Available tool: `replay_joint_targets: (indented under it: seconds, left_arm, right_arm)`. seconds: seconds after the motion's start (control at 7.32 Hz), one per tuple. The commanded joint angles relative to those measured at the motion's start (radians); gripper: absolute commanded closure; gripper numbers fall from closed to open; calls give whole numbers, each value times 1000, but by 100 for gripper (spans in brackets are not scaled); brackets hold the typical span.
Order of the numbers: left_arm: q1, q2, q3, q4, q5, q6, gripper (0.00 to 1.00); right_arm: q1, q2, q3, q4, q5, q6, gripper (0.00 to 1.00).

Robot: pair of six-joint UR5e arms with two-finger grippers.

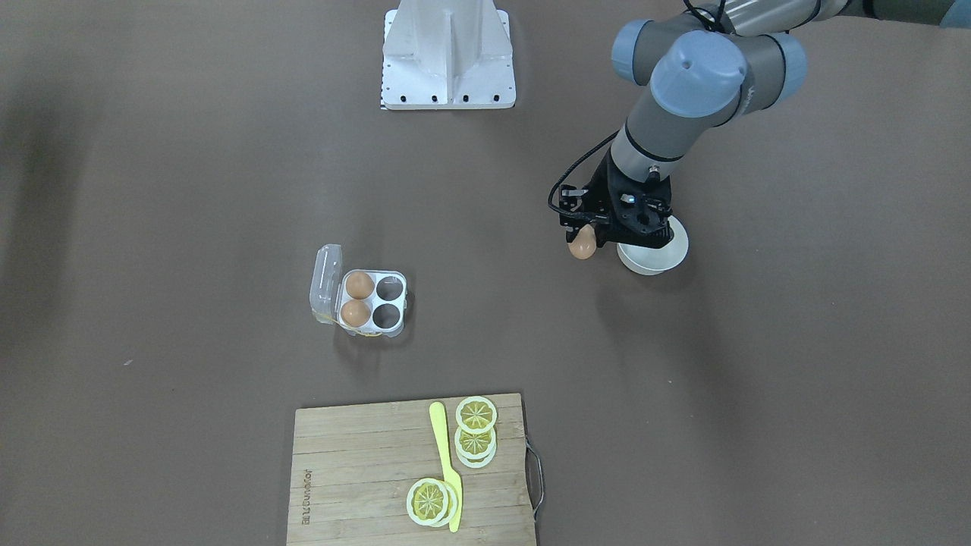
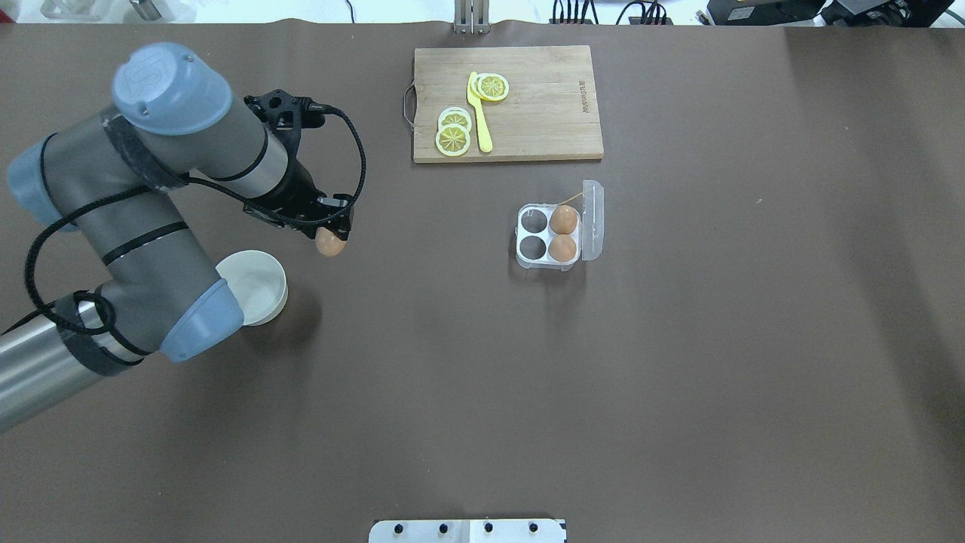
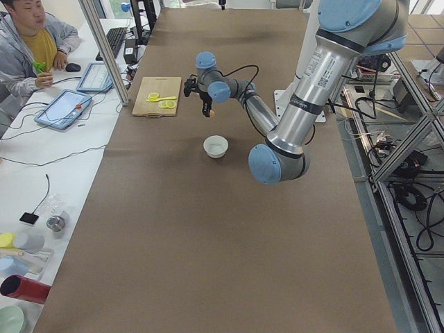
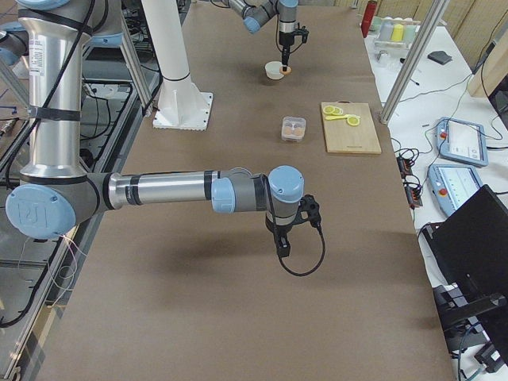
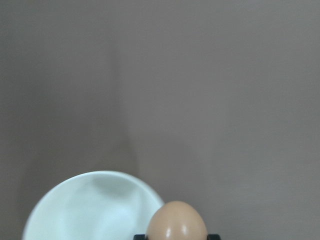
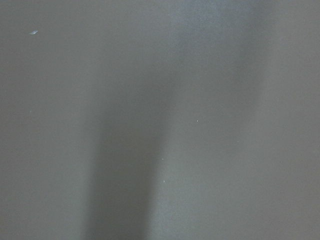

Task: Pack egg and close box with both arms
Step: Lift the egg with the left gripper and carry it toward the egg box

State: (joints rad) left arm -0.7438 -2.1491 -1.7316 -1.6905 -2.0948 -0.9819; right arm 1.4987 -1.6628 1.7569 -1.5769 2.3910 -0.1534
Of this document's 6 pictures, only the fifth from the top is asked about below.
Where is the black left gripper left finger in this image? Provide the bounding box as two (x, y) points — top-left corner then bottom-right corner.
(133, 234), (148, 240)

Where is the brown egg from bowl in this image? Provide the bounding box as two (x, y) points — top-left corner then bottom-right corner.
(146, 201), (208, 240)

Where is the white ceramic bowl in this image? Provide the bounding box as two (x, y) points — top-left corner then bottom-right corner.
(22, 171), (164, 240)

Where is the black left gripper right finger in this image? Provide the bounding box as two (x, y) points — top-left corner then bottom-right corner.
(207, 234), (221, 240)

